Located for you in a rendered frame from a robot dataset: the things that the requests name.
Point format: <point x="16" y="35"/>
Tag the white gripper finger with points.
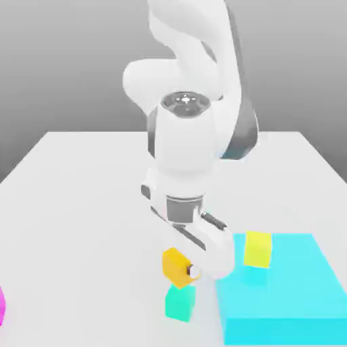
<point x="194" y="271"/>

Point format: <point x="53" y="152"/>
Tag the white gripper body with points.
<point x="217" y="252"/>

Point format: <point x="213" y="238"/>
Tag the small orange cube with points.
<point x="174" y="267"/>

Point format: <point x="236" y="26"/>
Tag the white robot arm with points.
<point x="184" y="141"/>

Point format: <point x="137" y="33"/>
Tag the small teal cube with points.
<point x="179" y="303"/>

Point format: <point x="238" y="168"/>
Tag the small yellow cube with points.
<point x="257" y="249"/>

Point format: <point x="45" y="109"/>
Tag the small magenta cube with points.
<point x="2" y="306"/>

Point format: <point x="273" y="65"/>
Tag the large cyan box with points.
<point x="284" y="298"/>

